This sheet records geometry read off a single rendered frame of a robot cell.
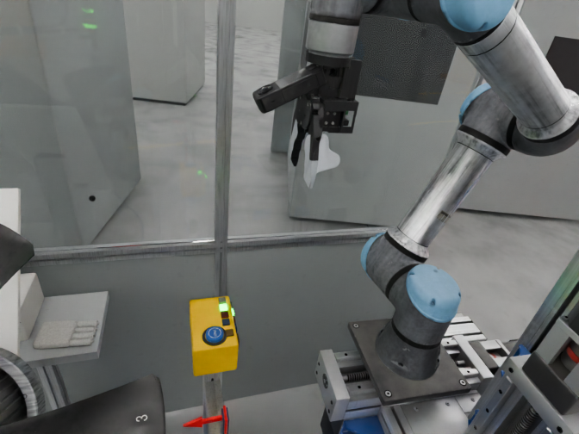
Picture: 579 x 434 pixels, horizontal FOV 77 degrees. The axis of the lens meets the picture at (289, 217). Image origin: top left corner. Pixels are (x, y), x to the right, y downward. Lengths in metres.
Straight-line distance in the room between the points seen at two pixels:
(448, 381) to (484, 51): 0.70
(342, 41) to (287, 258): 0.95
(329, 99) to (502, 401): 0.63
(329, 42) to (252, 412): 1.76
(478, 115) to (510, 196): 3.56
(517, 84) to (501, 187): 3.68
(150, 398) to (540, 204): 4.35
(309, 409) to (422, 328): 1.29
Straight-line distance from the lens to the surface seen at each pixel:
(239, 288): 1.43
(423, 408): 1.04
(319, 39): 0.58
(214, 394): 1.06
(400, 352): 0.91
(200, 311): 0.94
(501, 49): 0.60
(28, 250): 0.58
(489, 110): 0.87
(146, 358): 1.66
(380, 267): 0.90
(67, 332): 1.22
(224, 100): 1.07
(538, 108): 0.71
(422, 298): 0.81
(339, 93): 0.62
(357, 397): 0.95
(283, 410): 2.04
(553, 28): 3.97
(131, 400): 0.68
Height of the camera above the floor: 1.75
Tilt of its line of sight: 31 degrees down
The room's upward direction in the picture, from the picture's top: 8 degrees clockwise
